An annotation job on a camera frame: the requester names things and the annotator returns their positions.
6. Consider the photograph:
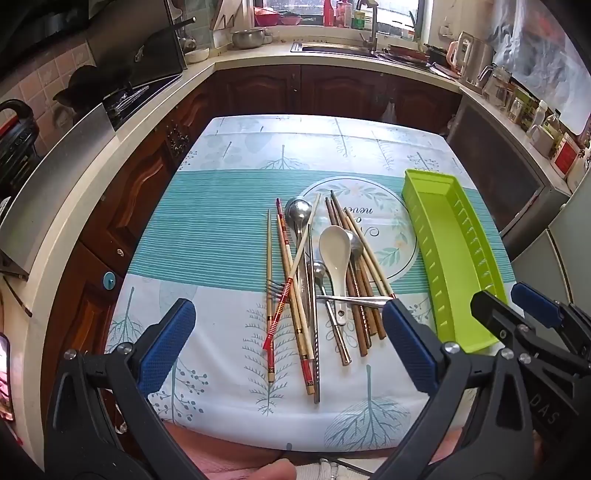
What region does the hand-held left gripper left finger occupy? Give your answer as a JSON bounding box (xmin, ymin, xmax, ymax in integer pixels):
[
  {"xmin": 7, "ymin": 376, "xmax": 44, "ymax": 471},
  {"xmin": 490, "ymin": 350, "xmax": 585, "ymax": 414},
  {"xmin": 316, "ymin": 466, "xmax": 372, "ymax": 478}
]
[{"xmin": 44, "ymin": 298, "xmax": 208, "ymax": 480}]

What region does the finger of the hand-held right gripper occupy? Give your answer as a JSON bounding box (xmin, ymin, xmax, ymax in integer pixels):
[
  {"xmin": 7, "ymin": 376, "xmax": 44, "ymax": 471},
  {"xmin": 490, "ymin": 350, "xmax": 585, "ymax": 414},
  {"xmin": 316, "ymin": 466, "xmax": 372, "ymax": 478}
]
[
  {"xmin": 470, "ymin": 290, "xmax": 532, "ymax": 357},
  {"xmin": 512, "ymin": 282, "xmax": 591, "ymax": 361}
]

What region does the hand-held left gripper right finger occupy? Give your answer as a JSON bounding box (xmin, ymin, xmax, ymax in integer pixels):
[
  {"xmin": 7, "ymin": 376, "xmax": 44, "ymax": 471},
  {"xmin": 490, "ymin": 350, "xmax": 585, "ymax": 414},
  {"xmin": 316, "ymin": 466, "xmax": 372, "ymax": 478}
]
[{"xmin": 369, "ymin": 300, "xmax": 539, "ymax": 480}]

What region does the brown wooden chopstick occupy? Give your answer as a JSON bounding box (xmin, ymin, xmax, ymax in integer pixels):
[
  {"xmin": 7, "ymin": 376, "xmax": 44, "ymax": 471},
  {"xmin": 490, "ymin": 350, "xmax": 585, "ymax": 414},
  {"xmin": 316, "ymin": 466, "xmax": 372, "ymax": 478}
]
[
  {"xmin": 330, "ymin": 189, "xmax": 386, "ymax": 341},
  {"xmin": 327, "ymin": 198, "xmax": 377, "ymax": 337},
  {"xmin": 324, "ymin": 196, "xmax": 370, "ymax": 358}
]

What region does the metal fork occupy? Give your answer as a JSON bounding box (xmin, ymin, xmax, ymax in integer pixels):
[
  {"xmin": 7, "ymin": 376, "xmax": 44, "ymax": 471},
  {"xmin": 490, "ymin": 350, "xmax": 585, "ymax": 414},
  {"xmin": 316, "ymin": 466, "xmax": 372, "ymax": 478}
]
[{"xmin": 265, "ymin": 281, "xmax": 395, "ymax": 308}]

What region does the small steel spoon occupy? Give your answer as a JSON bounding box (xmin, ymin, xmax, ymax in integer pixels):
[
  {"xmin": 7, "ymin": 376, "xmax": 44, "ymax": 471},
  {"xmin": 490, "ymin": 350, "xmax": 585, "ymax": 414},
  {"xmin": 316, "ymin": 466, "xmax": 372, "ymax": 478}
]
[{"xmin": 323, "ymin": 277, "xmax": 349, "ymax": 366}]

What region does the green plastic utensil tray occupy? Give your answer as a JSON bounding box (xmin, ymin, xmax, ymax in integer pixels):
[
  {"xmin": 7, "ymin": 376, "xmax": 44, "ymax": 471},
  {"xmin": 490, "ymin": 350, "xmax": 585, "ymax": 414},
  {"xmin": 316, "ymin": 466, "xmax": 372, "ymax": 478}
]
[{"xmin": 401, "ymin": 168, "xmax": 509, "ymax": 354}]

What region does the steel chopstick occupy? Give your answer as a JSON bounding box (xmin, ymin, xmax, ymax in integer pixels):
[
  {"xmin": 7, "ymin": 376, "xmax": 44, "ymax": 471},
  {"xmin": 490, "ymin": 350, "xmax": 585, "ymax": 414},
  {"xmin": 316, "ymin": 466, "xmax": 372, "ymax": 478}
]
[{"xmin": 307, "ymin": 224, "xmax": 321, "ymax": 404}]

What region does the medium metal spoon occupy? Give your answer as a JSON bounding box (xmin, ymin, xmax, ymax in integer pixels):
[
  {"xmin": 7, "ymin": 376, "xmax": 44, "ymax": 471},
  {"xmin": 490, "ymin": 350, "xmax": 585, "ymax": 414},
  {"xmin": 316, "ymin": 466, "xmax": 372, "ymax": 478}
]
[{"xmin": 345, "ymin": 230, "xmax": 370, "ymax": 296}]

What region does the small metal spoon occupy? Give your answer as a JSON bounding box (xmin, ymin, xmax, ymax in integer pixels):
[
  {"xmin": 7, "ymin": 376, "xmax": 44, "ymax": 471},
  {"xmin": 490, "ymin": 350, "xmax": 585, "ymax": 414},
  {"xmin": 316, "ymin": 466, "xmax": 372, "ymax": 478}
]
[{"xmin": 311, "ymin": 261, "xmax": 340, "ymax": 333}]

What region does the white ceramic spoon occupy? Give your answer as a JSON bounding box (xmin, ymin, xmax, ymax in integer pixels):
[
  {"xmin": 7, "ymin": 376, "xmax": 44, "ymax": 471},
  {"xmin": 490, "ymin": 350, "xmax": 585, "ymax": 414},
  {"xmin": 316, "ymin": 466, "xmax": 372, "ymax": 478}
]
[{"xmin": 318, "ymin": 225, "xmax": 352, "ymax": 326}]

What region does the large metal spoon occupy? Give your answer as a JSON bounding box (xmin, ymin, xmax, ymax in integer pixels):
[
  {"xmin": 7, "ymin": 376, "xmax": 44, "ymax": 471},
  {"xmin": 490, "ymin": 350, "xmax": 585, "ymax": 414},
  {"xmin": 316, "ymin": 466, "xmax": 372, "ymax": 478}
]
[{"xmin": 284, "ymin": 196, "xmax": 315, "ymax": 324}]

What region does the person's leg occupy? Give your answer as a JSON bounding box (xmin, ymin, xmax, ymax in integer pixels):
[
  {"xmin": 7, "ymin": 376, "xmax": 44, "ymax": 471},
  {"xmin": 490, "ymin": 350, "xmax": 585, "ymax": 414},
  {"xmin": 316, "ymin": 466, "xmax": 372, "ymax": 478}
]
[{"xmin": 164, "ymin": 422, "xmax": 467, "ymax": 480}]

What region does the steel cabinet with glass door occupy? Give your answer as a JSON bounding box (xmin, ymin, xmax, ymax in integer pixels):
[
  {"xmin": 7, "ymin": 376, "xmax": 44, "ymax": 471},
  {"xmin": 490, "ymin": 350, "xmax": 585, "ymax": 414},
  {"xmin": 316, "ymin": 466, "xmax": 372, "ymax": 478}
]
[{"xmin": 445, "ymin": 97, "xmax": 571, "ymax": 250}]

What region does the leaf printed tablecloth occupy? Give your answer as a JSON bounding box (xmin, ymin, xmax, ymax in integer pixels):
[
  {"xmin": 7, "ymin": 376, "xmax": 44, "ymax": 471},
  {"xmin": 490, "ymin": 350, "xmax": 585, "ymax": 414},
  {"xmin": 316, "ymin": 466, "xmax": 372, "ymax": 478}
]
[{"xmin": 105, "ymin": 115, "xmax": 517, "ymax": 453}]

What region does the red label box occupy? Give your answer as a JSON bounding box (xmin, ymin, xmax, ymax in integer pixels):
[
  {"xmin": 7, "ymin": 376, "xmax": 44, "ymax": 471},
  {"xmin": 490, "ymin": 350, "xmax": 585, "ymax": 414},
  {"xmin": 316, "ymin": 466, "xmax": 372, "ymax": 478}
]
[{"xmin": 549, "ymin": 134, "xmax": 581, "ymax": 180}]

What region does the white bottle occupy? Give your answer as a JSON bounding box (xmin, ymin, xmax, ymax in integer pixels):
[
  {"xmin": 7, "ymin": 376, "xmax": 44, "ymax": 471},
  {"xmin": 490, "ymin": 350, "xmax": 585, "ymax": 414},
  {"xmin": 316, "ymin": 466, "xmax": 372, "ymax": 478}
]
[{"xmin": 530, "ymin": 100, "xmax": 549, "ymax": 132}]

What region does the stainless steel panel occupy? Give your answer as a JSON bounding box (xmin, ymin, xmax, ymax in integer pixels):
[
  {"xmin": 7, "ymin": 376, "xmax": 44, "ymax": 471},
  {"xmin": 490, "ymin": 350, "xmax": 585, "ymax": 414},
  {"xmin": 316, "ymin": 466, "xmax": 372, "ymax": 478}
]
[{"xmin": 0, "ymin": 104, "xmax": 116, "ymax": 273}]

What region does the glass jar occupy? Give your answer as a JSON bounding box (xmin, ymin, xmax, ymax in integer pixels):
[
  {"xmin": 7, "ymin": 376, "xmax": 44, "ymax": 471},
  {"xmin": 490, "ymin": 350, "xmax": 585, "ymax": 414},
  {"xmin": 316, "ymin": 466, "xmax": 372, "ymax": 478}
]
[{"xmin": 510, "ymin": 90, "xmax": 532, "ymax": 121}]

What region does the white kitchen countertop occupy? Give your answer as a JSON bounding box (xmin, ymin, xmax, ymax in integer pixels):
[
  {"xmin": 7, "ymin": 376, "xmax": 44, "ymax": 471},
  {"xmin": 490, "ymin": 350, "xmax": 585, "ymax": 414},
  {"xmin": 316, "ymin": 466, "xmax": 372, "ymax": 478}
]
[{"xmin": 0, "ymin": 39, "xmax": 573, "ymax": 462}]

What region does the glass teapot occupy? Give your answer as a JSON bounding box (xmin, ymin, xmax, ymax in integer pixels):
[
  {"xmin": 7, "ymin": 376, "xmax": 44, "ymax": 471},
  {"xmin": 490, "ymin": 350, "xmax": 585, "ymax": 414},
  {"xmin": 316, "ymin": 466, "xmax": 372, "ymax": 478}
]
[{"xmin": 478, "ymin": 65, "xmax": 515, "ymax": 109}]

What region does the black gas stove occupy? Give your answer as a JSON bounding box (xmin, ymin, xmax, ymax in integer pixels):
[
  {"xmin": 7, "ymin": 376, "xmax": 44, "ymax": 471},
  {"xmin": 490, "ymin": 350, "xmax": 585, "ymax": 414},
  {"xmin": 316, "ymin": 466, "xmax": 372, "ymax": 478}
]
[{"xmin": 102, "ymin": 74, "xmax": 183, "ymax": 130}]

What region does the electric kettle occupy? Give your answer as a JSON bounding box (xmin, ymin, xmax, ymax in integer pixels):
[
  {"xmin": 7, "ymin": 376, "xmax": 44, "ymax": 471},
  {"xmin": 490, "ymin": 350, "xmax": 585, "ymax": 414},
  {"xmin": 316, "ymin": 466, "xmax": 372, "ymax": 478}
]
[{"xmin": 462, "ymin": 37, "xmax": 495, "ymax": 90}]

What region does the crumpled plastic sheet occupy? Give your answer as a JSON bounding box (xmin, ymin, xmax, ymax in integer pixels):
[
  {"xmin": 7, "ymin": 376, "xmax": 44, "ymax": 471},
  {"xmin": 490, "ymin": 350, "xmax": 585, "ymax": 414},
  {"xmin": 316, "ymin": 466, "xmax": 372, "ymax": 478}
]
[{"xmin": 485, "ymin": 0, "xmax": 591, "ymax": 134}]

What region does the pink white kettle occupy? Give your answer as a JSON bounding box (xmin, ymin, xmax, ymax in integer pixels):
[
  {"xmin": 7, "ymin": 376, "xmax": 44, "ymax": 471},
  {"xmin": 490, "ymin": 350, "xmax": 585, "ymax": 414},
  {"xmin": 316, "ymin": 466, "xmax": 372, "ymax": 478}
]
[{"xmin": 445, "ymin": 31, "xmax": 476, "ymax": 75}]

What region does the black wok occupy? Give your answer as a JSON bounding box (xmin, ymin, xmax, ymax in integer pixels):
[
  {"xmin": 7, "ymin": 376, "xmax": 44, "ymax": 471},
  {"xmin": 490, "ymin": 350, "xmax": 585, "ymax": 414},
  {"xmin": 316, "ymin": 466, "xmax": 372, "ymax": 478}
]
[{"xmin": 53, "ymin": 65, "xmax": 132, "ymax": 116}]

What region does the red pan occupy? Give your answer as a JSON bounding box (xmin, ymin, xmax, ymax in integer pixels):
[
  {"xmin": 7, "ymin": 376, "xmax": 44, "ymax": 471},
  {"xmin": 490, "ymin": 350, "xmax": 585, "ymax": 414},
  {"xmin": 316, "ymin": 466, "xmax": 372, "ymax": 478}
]
[{"xmin": 379, "ymin": 44, "xmax": 432, "ymax": 65}]

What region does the steel kitchen sink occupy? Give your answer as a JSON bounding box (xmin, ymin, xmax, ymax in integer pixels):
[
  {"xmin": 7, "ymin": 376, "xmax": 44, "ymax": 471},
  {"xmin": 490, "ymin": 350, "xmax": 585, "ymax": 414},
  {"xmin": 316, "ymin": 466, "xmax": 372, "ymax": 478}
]
[{"xmin": 291, "ymin": 39, "xmax": 384, "ymax": 56}]

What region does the steel faucet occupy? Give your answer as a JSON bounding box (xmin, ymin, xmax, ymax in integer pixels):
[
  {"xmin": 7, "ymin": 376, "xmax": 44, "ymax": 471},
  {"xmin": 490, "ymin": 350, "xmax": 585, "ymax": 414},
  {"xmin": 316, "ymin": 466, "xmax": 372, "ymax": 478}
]
[{"xmin": 355, "ymin": 0, "xmax": 382, "ymax": 51}]

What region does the metal bowl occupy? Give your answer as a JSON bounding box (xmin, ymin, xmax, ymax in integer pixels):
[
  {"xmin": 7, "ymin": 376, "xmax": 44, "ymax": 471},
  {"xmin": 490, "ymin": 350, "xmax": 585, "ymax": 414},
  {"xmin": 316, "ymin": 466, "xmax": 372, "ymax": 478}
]
[{"xmin": 231, "ymin": 28, "xmax": 267, "ymax": 49}]

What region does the wooden cutting board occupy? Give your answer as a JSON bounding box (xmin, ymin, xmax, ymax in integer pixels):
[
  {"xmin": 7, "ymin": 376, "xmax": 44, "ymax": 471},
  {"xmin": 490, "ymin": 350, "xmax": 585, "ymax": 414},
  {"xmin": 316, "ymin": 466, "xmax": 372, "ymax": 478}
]
[{"xmin": 210, "ymin": 0, "xmax": 254, "ymax": 31}]

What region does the black appliance with handle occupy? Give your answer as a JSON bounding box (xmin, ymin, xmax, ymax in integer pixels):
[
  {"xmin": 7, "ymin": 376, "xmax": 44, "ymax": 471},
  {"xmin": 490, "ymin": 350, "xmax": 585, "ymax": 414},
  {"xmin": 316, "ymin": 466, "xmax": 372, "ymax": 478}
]
[{"xmin": 0, "ymin": 99, "xmax": 40, "ymax": 204}]

